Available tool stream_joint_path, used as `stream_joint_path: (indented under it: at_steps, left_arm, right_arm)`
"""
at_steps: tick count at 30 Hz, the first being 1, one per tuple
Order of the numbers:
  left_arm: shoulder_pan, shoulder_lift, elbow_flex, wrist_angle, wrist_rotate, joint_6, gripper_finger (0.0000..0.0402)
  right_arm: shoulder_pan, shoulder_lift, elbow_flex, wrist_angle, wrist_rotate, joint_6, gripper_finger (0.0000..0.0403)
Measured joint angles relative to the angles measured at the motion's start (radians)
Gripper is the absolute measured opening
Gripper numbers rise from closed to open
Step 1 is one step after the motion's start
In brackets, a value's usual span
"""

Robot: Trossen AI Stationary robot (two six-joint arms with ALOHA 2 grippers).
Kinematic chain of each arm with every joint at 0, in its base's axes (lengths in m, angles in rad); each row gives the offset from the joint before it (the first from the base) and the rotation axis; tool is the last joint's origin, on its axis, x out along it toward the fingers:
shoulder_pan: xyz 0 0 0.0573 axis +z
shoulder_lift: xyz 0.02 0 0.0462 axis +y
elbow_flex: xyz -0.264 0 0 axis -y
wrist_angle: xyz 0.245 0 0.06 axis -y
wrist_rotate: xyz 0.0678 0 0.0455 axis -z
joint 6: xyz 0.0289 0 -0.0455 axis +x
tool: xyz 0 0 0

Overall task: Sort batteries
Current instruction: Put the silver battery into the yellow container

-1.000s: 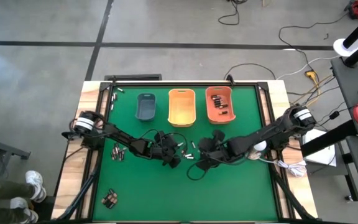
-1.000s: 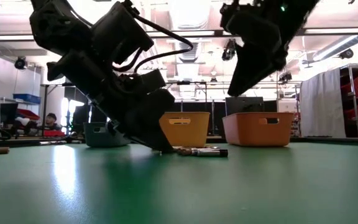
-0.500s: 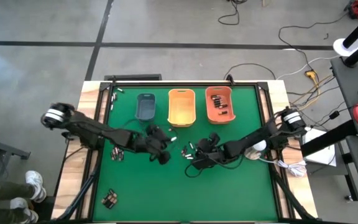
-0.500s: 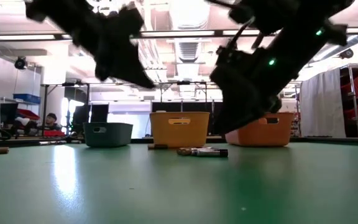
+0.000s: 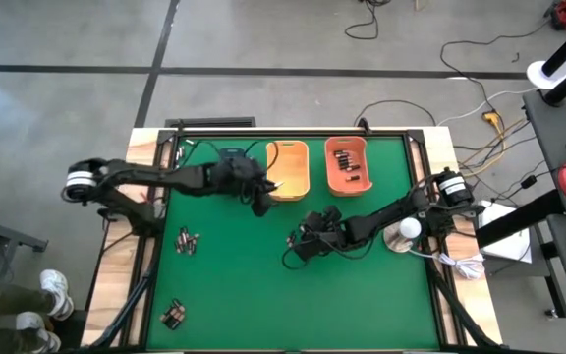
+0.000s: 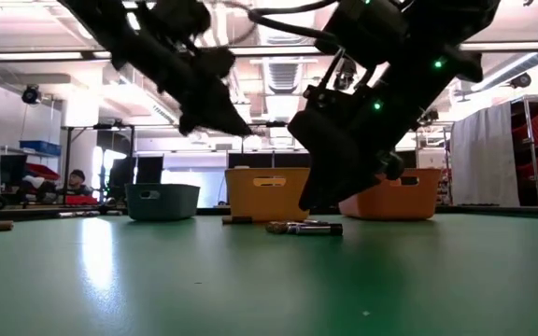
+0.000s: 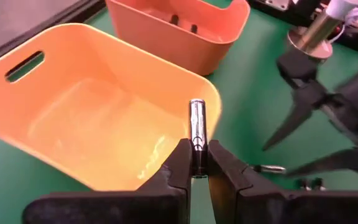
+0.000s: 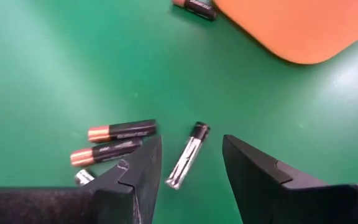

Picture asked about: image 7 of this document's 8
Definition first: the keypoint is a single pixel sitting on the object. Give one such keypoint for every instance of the white bulb brass lamp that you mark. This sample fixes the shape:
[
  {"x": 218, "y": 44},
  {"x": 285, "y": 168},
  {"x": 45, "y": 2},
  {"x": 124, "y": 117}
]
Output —
[{"x": 314, "y": 34}]

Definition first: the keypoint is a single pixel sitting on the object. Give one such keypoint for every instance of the yellow plastic bin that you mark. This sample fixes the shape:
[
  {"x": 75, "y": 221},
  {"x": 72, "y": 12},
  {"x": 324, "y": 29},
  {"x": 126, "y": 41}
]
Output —
[{"x": 89, "y": 109}]

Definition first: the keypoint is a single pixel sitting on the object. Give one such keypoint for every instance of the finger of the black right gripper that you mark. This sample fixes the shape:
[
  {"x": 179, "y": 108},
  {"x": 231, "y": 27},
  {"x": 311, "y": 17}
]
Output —
[
  {"x": 353, "y": 161},
  {"x": 303, "y": 105}
]

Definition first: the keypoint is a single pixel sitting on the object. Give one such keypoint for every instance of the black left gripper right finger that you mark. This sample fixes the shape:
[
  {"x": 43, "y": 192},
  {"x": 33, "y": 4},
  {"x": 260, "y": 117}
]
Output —
[{"x": 275, "y": 208}]

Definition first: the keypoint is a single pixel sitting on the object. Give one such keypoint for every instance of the black copper-top AA battery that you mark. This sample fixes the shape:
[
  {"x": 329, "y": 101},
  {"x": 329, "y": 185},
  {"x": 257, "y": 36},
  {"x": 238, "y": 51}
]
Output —
[
  {"x": 174, "y": 19},
  {"x": 194, "y": 28}
]

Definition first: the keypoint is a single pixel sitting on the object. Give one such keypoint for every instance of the orange plastic bin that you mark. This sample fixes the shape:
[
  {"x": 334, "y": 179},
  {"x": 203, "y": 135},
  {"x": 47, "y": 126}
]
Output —
[{"x": 179, "y": 46}]

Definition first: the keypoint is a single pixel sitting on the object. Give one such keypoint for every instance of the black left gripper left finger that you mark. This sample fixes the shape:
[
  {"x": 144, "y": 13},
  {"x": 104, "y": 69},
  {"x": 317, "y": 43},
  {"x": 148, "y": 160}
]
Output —
[{"x": 120, "y": 205}]

